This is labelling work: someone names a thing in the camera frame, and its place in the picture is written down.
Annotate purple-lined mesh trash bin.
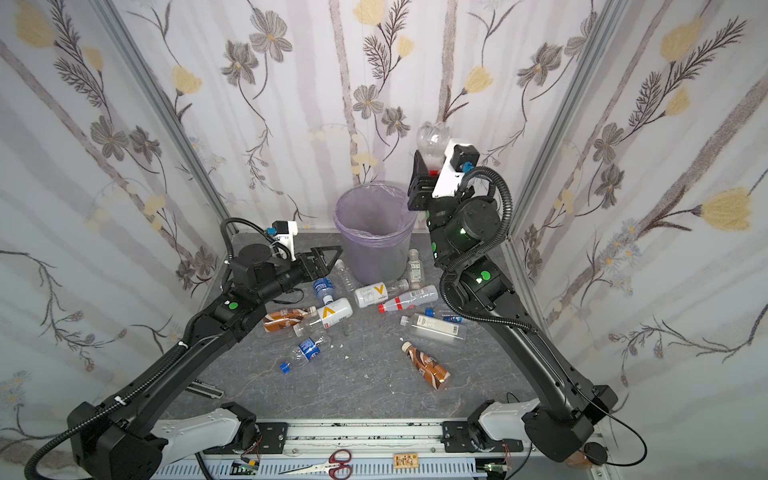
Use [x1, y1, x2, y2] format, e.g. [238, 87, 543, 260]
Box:
[333, 183, 416, 285]

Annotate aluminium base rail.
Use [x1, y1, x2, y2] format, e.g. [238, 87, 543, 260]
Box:
[155, 419, 613, 479]

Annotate brown jar black lid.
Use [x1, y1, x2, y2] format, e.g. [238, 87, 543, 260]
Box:
[564, 442, 608, 470]

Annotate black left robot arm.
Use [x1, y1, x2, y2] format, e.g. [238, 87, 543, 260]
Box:
[24, 217, 343, 479]

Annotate red-cap clear bottle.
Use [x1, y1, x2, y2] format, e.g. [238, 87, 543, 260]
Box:
[378, 285, 439, 313]

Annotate brown tea bottle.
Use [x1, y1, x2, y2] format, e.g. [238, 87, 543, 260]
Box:
[262, 306, 317, 333]
[401, 342, 451, 390]

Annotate small clear bottle by bin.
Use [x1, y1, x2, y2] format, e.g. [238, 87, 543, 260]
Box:
[407, 248, 424, 290]

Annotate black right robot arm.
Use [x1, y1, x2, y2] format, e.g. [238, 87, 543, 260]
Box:
[407, 144, 618, 466]

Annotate white bottle yellow logo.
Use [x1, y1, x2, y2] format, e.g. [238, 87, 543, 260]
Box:
[293, 298, 353, 337]
[353, 278, 410, 308]

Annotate square clear bottle white cap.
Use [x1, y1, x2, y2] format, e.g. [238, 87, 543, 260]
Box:
[400, 314, 467, 344]

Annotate red-handled scissors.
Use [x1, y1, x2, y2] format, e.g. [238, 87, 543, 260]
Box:
[282, 449, 353, 480]

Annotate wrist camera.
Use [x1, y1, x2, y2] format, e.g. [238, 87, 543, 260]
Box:
[266, 220, 298, 254]
[431, 139, 480, 199]

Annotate Pocari Sweat bottle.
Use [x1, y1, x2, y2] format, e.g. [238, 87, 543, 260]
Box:
[313, 277, 336, 305]

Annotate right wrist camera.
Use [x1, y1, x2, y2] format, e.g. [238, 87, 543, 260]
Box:
[431, 139, 480, 199]

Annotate blue-cap flat bottle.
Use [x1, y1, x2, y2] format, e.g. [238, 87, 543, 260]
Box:
[425, 308, 464, 324]

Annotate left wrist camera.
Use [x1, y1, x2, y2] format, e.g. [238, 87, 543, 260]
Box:
[266, 220, 298, 254]

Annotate small blue-label water bottle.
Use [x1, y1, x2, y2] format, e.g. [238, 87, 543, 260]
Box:
[279, 333, 331, 374]

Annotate small wooden tag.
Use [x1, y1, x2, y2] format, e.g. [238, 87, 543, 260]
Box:
[393, 453, 420, 470]

